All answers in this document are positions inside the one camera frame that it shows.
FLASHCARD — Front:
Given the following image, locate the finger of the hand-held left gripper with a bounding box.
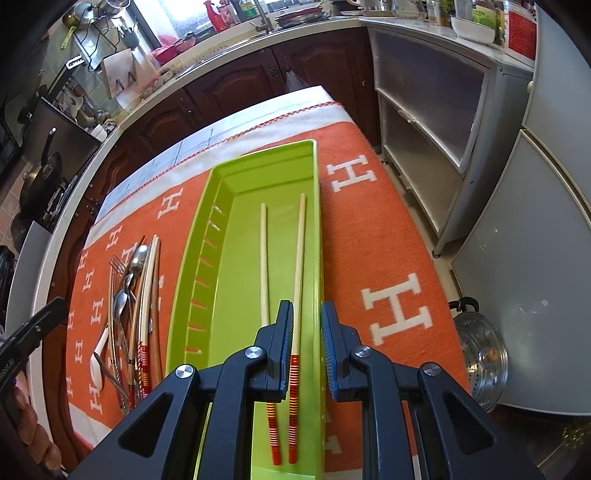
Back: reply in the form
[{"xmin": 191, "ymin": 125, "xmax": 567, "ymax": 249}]
[{"xmin": 0, "ymin": 296, "xmax": 68, "ymax": 370}]

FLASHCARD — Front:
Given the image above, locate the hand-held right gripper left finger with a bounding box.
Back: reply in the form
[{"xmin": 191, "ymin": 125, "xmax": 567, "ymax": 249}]
[{"xmin": 67, "ymin": 300, "xmax": 295, "ymax": 480}]

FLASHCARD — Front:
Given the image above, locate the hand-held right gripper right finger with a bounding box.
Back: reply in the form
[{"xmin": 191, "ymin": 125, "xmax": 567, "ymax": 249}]
[{"xmin": 321, "ymin": 301, "xmax": 548, "ymax": 480}]

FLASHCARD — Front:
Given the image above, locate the white ceramic spoon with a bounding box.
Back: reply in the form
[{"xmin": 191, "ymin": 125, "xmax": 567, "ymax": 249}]
[{"xmin": 92, "ymin": 324, "xmax": 112, "ymax": 386}]

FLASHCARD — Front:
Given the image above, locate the green plastic tray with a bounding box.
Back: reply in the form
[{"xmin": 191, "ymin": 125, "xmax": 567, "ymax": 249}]
[{"xmin": 165, "ymin": 138, "xmax": 327, "ymax": 480}]

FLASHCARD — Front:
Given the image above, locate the pale chopstick red striped end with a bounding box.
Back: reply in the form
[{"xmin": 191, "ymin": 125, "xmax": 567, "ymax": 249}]
[
  {"xmin": 141, "ymin": 235, "xmax": 160, "ymax": 400},
  {"xmin": 260, "ymin": 203, "xmax": 283, "ymax": 466},
  {"xmin": 287, "ymin": 193, "xmax": 308, "ymax": 465},
  {"xmin": 137, "ymin": 242, "xmax": 156, "ymax": 400}
]

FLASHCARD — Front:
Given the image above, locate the steel fork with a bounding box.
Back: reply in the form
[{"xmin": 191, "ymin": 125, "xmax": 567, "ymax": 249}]
[{"xmin": 109, "ymin": 256, "xmax": 131, "ymax": 414}]

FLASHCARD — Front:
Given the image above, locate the brown wooden chopstick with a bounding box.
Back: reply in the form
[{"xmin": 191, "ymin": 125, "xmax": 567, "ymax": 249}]
[
  {"xmin": 153, "ymin": 240, "xmax": 165, "ymax": 379},
  {"xmin": 129, "ymin": 237, "xmax": 146, "ymax": 407}
]

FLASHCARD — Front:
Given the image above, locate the small steel spoon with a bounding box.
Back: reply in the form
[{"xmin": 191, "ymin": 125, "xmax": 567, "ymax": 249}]
[{"xmin": 117, "ymin": 272, "xmax": 137, "ymax": 370}]

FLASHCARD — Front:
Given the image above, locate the large steel spoon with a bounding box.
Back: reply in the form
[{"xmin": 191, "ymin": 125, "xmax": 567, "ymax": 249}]
[{"xmin": 122, "ymin": 244, "xmax": 149, "ymax": 398}]

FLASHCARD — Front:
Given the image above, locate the person's left hand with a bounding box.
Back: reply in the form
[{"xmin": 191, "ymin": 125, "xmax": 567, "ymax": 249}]
[{"xmin": 13, "ymin": 387, "xmax": 64, "ymax": 470}]

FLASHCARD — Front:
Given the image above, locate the orange printed tablecloth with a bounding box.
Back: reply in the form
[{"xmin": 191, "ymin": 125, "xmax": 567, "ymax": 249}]
[{"xmin": 65, "ymin": 85, "xmax": 474, "ymax": 480}]

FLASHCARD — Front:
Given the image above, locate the black frying pan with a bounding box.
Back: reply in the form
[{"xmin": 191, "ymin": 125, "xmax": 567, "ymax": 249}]
[{"xmin": 18, "ymin": 127, "xmax": 63, "ymax": 217}]

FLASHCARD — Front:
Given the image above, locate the steel steamer pot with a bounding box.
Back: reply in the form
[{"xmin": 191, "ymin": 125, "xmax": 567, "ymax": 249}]
[{"xmin": 447, "ymin": 298, "xmax": 509, "ymax": 414}]

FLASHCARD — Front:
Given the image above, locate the grey refrigerator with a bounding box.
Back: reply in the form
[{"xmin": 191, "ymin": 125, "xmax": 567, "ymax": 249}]
[{"xmin": 450, "ymin": 0, "xmax": 591, "ymax": 416}]

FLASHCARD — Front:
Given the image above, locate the wooden cutting board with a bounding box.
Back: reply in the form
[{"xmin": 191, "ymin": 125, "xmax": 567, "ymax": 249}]
[{"xmin": 102, "ymin": 48, "xmax": 158, "ymax": 100}]

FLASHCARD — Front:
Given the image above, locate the grey metal cabinet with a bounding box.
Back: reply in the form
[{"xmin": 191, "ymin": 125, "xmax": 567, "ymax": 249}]
[{"xmin": 360, "ymin": 18, "xmax": 536, "ymax": 257}]

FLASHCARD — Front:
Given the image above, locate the red plastic basin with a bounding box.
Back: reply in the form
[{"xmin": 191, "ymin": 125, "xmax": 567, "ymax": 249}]
[{"xmin": 150, "ymin": 37, "xmax": 197, "ymax": 65}]

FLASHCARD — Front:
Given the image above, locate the steel cooking pot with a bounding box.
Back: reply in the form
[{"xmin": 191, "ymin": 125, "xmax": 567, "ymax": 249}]
[{"xmin": 62, "ymin": 0, "xmax": 100, "ymax": 28}]

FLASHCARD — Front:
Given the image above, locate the stack of dishes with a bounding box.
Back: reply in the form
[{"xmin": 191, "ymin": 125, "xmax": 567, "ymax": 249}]
[{"xmin": 274, "ymin": 7, "xmax": 331, "ymax": 31}]

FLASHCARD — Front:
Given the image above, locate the steel faucet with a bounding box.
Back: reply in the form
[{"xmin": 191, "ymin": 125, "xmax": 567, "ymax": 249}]
[{"xmin": 252, "ymin": 0, "xmax": 278, "ymax": 35}]

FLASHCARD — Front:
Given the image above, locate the red bottle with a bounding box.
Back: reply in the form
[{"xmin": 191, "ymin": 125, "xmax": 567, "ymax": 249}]
[{"xmin": 203, "ymin": 0, "xmax": 227, "ymax": 31}]

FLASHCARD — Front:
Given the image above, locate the white bowl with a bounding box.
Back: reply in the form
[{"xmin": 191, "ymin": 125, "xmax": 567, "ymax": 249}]
[{"xmin": 450, "ymin": 16, "xmax": 497, "ymax": 44}]

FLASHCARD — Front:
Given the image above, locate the red labelled white jar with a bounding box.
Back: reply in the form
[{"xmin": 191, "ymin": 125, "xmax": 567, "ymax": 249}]
[{"xmin": 503, "ymin": 0, "xmax": 539, "ymax": 61}]

